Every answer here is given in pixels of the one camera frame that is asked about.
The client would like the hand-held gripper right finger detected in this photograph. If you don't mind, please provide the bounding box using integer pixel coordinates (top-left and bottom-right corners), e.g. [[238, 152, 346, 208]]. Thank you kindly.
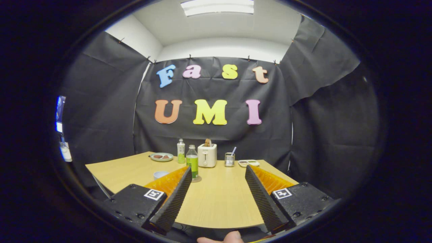
[[245, 165, 335, 234]]

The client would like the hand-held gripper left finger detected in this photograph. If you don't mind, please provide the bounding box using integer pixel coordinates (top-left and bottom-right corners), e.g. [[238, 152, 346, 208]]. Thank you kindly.
[[101, 165, 193, 236]]

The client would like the juice bottle green label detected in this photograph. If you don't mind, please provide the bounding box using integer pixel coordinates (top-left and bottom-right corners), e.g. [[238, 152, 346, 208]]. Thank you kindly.
[[186, 145, 199, 179]]

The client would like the capped bottle green label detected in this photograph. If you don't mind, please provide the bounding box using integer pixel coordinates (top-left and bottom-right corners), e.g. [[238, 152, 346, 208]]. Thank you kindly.
[[177, 138, 186, 164]]

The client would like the wooden table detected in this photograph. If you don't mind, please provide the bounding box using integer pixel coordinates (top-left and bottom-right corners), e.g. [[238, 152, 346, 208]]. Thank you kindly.
[[85, 151, 299, 229]]

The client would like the pale green plate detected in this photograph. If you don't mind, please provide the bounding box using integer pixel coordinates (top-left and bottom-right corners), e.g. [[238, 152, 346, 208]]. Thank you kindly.
[[150, 153, 174, 162]]

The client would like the white toaster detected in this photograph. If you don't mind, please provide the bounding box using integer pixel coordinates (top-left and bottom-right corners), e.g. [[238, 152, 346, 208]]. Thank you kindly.
[[197, 143, 217, 168]]

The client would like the ceiling light panel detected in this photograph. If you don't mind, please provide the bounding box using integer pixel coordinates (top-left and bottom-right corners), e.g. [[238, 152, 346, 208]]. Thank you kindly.
[[181, 0, 254, 17]]

